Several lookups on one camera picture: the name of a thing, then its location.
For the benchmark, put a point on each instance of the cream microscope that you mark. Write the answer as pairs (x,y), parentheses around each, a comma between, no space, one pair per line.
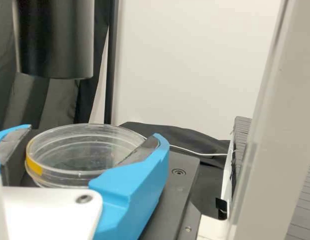
(282,125)

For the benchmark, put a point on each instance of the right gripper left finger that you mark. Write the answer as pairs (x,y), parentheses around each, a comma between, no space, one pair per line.
(7,150)

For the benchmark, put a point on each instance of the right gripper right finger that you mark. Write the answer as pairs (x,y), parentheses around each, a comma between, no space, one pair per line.
(135,190)

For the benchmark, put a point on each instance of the petri dish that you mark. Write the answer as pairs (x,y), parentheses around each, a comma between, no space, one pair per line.
(70,155)

